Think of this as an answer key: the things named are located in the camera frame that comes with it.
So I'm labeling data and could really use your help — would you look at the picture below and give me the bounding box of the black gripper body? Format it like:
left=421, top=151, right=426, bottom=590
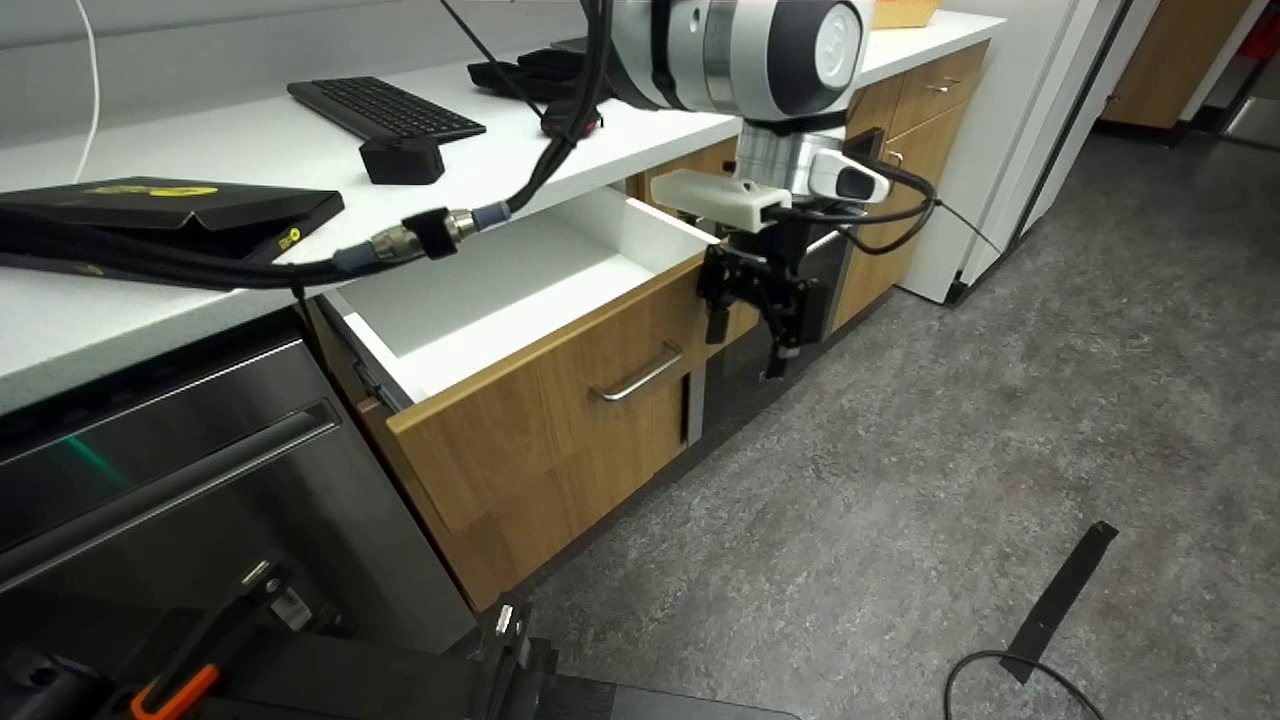
left=724, top=217, right=830, bottom=326

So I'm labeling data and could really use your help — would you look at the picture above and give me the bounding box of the wooden front drawer white interior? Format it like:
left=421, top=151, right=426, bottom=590
left=314, top=186, right=734, bottom=611

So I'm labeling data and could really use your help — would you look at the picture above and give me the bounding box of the small wooden drawer front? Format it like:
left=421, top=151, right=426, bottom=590
left=850, top=42, right=993, bottom=140

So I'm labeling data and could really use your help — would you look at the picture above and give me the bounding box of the black built-in oven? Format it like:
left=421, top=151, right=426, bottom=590
left=680, top=198, right=887, bottom=449

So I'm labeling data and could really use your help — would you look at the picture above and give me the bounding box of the wooden cabinet door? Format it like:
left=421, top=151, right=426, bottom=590
left=824, top=97, right=972, bottom=336

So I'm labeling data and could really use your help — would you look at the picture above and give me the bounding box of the white refrigerator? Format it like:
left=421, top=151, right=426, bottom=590
left=895, top=0, right=1152, bottom=308

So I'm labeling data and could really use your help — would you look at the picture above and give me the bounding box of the black frying pan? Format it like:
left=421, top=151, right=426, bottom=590
left=464, top=45, right=591, bottom=111

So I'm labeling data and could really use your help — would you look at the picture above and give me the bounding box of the black computer mouse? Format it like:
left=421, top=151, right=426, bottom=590
left=355, top=133, right=449, bottom=189

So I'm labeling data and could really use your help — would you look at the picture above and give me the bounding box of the black flat bar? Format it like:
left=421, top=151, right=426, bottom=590
left=1000, top=522, right=1119, bottom=689

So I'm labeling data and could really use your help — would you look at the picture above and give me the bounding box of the black keyboard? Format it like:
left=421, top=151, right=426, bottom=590
left=283, top=73, right=493, bottom=147

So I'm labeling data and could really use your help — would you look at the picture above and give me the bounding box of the black stand base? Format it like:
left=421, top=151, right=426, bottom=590
left=445, top=597, right=804, bottom=720

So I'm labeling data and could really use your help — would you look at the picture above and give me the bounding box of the stainless steel dishwasher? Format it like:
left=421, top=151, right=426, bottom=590
left=0, top=313, right=485, bottom=677

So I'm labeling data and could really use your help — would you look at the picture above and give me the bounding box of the orange black clamp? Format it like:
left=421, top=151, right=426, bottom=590
left=128, top=555, right=321, bottom=720

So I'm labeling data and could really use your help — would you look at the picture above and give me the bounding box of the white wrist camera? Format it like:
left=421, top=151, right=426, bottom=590
left=646, top=140, right=891, bottom=234

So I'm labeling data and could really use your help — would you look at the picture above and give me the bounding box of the silver drawer handle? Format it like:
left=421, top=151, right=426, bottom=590
left=588, top=350, right=690, bottom=409

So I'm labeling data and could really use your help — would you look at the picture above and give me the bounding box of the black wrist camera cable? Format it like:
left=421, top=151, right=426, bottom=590
left=763, top=123, right=1009, bottom=262

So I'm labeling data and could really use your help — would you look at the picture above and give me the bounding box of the thin black floor cable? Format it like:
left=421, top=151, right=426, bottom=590
left=941, top=650, right=1113, bottom=720

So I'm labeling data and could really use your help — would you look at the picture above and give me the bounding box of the thick black cable bundle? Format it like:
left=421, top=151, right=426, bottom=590
left=0, top=0, right=617, bottom=295

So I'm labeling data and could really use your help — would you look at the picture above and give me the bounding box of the black dishwasher bar handle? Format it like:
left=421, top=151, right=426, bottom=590
left=0, top=405, right=339, bottom=591

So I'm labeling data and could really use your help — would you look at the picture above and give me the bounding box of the thin white cable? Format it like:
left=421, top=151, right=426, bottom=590
left=66, top=0, right=106, bottom=189

